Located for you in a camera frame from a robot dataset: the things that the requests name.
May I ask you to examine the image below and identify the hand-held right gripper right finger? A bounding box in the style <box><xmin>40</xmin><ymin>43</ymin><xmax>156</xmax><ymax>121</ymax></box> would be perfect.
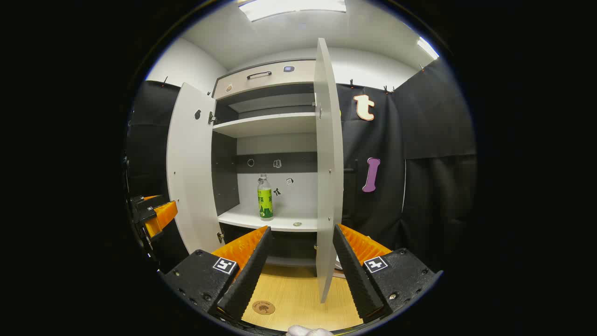
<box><xmin>332</xmin><ymin>224</ymin><xmax>443</xmax><ymax>322</ymax></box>

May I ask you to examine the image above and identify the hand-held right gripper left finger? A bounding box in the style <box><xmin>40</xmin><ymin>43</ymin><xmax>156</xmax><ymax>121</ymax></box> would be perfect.
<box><xmin>159</xmin><ymin>226</ymin><xmax>273</xmax><ymax>323</ymax></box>

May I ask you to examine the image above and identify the grey cabinet door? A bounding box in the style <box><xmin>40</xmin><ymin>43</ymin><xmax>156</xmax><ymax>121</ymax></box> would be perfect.
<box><xmin>313</xmin><ymin>38</ymin><xmax>345</xmax><ymax>304</ymax></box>
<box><xmin>167</xmin><ymin>83</ymin><xmax>224</xmax><ymax>255</ymax></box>

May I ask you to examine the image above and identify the green label clear bottle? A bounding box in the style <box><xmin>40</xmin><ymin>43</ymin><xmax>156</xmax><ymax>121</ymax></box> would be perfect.
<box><xmin>257</xmin><ymin>174</ymin><xmax>274</xmax><ymax>221</ymax></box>

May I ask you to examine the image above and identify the grey cabinet with shelves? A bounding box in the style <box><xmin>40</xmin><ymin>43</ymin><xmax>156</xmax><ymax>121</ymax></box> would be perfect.
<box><xmin>208</xmin><ymin>58</ymin><xmax>327</xmax><ymax>269</ymax></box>

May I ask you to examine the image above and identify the grey cabinet drawer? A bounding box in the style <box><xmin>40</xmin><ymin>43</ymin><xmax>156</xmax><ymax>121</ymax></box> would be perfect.
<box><xmin>214</xmin><ymin>60</ymin><xmax>318</xmax><ymax>100</ymax></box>

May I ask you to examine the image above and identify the black backdrop cloth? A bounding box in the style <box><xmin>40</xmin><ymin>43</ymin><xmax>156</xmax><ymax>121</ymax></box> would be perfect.
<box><xmin>125</xmin><ymin>58</ymin><xmax>477</xmax><ymax>273</ymax></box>

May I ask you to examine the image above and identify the small ceiling light panel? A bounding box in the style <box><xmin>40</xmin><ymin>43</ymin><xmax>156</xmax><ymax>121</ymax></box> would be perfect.
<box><xmin>417</xmin><ymin>36</ymin><xmax>440</xmax><ymax>60</ymax></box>

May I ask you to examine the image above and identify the large ceiling light panel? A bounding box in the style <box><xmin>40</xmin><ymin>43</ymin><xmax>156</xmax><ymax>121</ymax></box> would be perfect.
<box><xmin>238</xmin><ymin>0</ymin><xmax>348</xmax><ymax>22</ymax></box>

